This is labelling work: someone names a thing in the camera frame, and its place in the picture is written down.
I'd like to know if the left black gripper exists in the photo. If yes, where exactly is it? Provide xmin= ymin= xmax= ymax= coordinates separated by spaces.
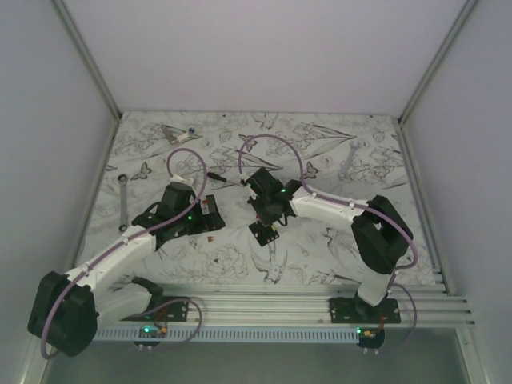
xmin=174 ymin=195 xmax=224 ymax=237

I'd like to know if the black fuse box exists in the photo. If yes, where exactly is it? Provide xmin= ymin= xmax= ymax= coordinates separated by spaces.
xmin=249 ymin=221 xmax=279 ymax=246

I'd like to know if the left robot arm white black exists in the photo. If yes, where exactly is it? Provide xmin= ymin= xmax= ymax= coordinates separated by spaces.
xmin=27 ymin=182 xmax=225 ymax=357

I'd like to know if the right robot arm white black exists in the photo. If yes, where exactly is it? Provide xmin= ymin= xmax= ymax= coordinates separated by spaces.
xmin=243 ymin=168 xmax=413 ymax=324

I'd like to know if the silver ratchet wrench left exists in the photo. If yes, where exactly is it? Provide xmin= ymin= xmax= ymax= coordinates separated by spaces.
xmin=118 ymin=174 xmax=129 ymax=233

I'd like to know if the silver open-end wrench right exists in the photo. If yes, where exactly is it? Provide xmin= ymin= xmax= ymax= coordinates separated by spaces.
xmin=338 ymin=140 xmax=361 ymax=178

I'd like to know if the left controller board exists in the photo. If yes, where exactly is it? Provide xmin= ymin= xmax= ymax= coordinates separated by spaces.
xmin=134 ymin=325 xmax=167 ymax=352

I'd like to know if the controller board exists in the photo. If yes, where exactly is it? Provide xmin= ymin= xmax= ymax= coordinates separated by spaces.
xmin=134 ymin=325 xmax=167 ymax=352
xmin=357 ymin=327 xmax=386 ymax=354

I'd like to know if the right controller board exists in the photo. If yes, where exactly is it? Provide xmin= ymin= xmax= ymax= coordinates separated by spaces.
xmin=357 ymin=327 xmax=386 ymax=354

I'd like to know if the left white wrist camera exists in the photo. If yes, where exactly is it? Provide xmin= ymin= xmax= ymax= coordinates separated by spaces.
xmin=170 ymin=174 xmax=195 ymax=187

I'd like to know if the metal bracket tool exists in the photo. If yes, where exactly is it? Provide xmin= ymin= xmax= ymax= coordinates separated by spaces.
xmin=161 ymin=124 xmax=179 ymax=145

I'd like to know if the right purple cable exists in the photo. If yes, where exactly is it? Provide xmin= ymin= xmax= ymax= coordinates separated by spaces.
xmin=238 ymin=134 xmax=419 ymax=355

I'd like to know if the aluminium rail frame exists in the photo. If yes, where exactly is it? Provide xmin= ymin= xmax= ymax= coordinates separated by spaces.
xmin=23 ymin=0 xmax=481 ymax=384

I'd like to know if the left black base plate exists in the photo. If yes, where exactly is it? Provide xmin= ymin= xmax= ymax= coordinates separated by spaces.
xmin=124 ymin=296 xmax=190 ymax=323

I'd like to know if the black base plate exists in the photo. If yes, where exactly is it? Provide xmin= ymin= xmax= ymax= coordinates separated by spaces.
xmin=124 ymin=296 xmax=190 ymax=323
xmin=328 ymin=297 xmax=401 ymax=325

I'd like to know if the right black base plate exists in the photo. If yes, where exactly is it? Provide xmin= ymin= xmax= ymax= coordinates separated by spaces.
xmin=328 ymin=297 xmax=401 ymax=325

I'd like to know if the white slotted cable duct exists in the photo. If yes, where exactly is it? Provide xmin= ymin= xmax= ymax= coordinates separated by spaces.
xmin=94 ymin=325 xmax=358 ymax=344

